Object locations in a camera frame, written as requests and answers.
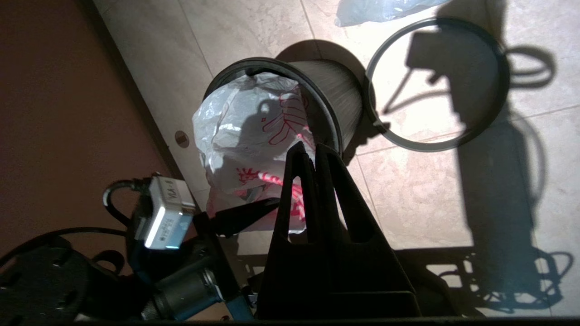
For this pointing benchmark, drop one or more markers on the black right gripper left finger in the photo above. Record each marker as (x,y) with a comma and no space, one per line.
(290,280)

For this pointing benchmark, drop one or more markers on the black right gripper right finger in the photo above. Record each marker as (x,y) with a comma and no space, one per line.
(371,280)

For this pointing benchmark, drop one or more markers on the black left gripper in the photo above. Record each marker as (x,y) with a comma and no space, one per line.
(190,285)

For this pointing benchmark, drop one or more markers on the white red-printed plastic bag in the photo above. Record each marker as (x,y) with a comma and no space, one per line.
(235,136)

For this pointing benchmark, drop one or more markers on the white red-printed trash bag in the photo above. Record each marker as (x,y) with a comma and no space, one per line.
(376,9)

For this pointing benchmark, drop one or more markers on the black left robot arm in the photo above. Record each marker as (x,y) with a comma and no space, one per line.
(45,280)

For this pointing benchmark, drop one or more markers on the black round trash bin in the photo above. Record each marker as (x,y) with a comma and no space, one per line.
(340,99)

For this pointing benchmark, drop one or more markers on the round metal floor plate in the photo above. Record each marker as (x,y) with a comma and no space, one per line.
(181,138)

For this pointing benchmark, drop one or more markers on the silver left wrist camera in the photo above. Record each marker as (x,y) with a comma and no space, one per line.
(167,217)

